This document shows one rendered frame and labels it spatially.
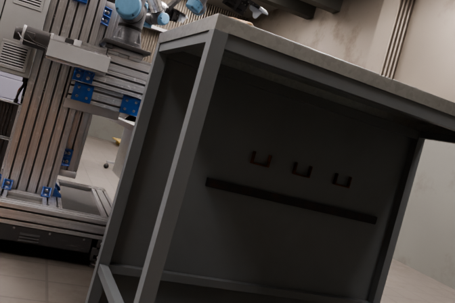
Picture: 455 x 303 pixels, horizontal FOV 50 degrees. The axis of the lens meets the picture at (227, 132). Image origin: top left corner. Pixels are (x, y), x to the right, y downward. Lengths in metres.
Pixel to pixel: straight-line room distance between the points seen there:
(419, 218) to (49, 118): 3.70
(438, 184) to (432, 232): 0.45
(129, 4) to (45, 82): 0.60
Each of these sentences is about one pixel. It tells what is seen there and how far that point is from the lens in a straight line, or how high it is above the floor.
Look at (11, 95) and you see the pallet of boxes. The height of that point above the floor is 0.49.
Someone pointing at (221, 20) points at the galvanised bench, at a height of 1.03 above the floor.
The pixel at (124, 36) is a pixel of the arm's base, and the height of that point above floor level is 1.07.
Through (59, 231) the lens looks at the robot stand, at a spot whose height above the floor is 0.14.
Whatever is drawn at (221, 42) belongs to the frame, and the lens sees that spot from 1.27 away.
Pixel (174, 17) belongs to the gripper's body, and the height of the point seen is 1.41.
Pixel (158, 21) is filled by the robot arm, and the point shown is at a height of 1.31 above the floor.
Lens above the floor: 0.76
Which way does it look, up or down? level
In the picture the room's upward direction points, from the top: 15 degrees clockwise
